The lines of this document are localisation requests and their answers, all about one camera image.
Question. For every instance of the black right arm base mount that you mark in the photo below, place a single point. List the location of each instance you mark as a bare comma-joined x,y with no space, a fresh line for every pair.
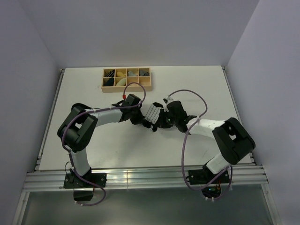
201,177

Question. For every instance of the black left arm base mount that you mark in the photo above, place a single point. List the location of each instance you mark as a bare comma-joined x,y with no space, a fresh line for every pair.
72,181

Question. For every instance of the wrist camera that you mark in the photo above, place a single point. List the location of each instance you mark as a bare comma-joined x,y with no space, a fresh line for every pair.
132,102
176,110

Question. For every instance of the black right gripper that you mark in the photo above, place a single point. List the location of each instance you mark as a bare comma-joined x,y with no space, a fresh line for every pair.
161,123

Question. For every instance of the white black-striped sock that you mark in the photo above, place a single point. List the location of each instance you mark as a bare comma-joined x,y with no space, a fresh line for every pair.
154,117

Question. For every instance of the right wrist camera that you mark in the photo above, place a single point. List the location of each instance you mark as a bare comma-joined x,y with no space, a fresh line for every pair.
176,110

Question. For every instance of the dark grey rolled socks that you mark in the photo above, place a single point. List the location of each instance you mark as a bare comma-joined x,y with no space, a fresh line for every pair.
144,73

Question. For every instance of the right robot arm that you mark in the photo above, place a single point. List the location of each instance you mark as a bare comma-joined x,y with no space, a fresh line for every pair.
232,139

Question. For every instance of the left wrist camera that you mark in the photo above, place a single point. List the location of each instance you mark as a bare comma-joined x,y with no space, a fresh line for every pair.
132,102

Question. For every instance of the wooden compartment box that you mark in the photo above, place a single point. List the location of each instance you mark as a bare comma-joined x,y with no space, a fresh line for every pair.
136,81

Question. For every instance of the dark teal rolled socks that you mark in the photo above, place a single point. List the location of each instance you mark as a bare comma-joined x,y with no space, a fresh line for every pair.
109,82

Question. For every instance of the black striped rolled socks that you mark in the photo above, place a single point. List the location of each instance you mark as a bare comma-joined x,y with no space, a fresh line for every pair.
110,74

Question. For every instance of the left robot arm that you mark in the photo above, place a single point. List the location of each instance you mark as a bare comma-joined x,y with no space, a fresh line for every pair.
78,128

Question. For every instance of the grey yellow rolled socks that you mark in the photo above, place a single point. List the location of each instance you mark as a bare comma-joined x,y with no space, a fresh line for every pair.
131,74

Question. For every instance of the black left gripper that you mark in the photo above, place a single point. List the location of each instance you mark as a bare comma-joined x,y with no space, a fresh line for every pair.
139,120

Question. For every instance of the cream rolled socks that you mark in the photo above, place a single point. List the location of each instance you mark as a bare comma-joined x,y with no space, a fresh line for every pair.
121,82

